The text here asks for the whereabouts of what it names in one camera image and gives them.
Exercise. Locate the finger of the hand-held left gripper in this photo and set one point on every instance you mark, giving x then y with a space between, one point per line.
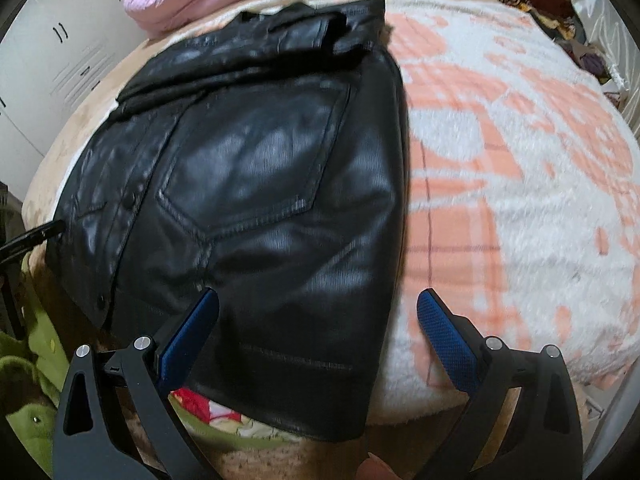
35 240

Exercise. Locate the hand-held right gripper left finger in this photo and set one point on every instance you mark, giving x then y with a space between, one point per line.
192 330

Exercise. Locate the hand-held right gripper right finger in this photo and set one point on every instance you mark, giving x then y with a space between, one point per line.
445 340

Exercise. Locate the black leather jacket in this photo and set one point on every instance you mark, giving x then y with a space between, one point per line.
270 200

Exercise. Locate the person's right hand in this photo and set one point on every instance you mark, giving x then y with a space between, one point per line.
377 469

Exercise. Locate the red floral cloth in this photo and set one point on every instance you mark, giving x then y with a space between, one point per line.
220 412

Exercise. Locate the green garment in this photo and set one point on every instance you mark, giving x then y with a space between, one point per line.
30 375

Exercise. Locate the white and orange fleece blanket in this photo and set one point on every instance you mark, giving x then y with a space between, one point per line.
525 185

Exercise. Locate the white wardrobe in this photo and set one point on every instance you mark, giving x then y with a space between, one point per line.
55 45

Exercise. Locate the white satin curtain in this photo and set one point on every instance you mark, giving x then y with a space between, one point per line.
607 25

